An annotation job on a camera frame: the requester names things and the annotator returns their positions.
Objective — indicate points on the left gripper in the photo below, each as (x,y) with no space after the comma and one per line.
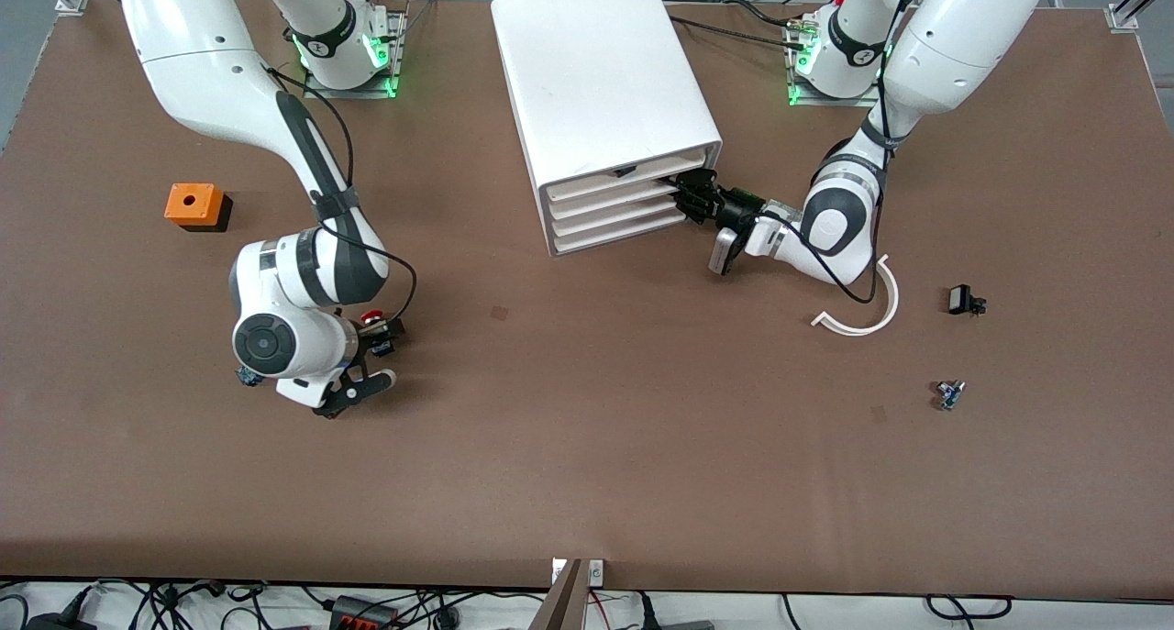
(736,208)

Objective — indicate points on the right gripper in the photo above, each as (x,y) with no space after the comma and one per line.
(378,337)

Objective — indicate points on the red push button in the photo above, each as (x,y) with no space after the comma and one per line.
(371,316)

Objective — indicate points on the white cabinet drawer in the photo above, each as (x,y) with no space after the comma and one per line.
(605,232)
(605,215)
(605,199)
(596,182)

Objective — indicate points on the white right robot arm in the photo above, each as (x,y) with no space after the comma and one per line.
(202,71)

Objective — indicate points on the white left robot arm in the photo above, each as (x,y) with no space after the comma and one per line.
(954,52)

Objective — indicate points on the green push button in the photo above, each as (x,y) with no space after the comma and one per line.
(246,376)

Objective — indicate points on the white drawer cabinet shell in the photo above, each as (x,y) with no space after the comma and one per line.
(596,61)

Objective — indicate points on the orange box with hole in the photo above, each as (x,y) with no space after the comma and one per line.
(193,204)

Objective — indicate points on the small black clip part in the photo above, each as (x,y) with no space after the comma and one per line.
(959,299)

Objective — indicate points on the black power strip red switches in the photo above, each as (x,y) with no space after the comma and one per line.
(362,613)

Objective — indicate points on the metal T fitting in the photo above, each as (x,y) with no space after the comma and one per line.
(949,394)

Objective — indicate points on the black floor plug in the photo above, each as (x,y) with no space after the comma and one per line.
(647,613)

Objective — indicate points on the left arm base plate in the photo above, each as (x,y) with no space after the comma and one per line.
(796,98)

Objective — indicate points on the white C-shaped bracket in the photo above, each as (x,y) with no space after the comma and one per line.
(890,307)

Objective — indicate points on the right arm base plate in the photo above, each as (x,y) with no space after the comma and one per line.
(396,61)

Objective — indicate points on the white table bracket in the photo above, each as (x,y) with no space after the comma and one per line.
(596,571)
(557,571)

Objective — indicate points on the brown wooden post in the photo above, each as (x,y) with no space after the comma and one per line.
(561,607)

